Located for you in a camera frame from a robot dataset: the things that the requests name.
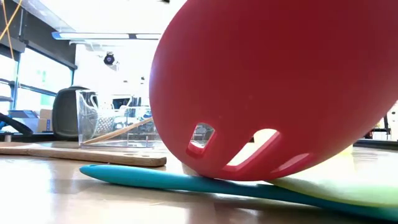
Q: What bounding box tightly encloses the large wooden spoon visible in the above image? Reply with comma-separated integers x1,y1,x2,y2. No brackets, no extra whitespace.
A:
0,142,168,167

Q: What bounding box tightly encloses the metal box grater teal handle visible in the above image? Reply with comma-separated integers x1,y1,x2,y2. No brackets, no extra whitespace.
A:
52,84,116,141

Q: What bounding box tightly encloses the grey plastic crate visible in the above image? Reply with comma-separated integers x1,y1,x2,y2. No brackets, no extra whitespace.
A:
7,109,40,134

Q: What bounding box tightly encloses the brown cardboard box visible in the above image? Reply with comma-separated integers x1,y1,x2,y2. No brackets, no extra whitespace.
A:
39,108,53,133

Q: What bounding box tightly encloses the black metal stand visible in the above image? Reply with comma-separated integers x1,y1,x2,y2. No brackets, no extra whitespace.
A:
363,110,393,140

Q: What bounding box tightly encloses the black dome camera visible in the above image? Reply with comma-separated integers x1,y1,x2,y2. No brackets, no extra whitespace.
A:
103,52,116,66

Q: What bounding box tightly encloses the long teal silicone spatula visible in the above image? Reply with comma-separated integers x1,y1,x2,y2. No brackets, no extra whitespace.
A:
79,164,398,222

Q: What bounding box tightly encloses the red slotted spoon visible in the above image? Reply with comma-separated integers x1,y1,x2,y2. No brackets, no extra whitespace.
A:
148,0,398,182

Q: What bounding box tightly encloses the yellow hanging cable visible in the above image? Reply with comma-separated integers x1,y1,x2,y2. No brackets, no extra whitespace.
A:
0,0,23,60

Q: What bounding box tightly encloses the long fluorescent light fixture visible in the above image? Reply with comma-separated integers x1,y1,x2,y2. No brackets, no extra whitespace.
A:
51,30,162,40

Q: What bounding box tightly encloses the green silicone spatula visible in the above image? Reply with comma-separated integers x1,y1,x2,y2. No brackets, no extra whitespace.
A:
267,175,398,209

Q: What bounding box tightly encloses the clear plastic bin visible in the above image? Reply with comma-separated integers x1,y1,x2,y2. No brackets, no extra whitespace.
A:
75,89,164,149

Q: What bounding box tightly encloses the black curved hose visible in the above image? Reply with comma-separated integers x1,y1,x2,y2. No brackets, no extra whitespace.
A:
0,112,34,137

